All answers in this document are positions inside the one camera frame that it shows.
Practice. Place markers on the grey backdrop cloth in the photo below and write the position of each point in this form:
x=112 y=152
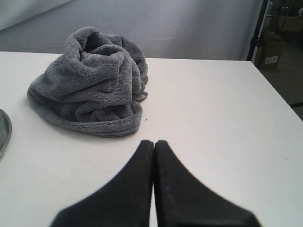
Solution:
x=185 y=29

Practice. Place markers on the cardboard box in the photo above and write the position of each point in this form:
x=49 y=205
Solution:
x=282 y=30

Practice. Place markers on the grey fluffy towel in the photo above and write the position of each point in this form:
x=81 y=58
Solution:
x=95 y=86

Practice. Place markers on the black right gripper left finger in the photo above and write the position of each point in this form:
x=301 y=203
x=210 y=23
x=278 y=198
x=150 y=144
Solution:
x=125 y=201

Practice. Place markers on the round stainless steel plate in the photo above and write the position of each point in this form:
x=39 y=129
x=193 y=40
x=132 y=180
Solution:
x=5 y=132

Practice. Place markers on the black stand pole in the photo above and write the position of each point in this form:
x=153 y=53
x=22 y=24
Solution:
x=256 y=35

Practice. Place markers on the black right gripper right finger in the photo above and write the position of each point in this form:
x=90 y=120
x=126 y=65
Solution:
x=183 y=201

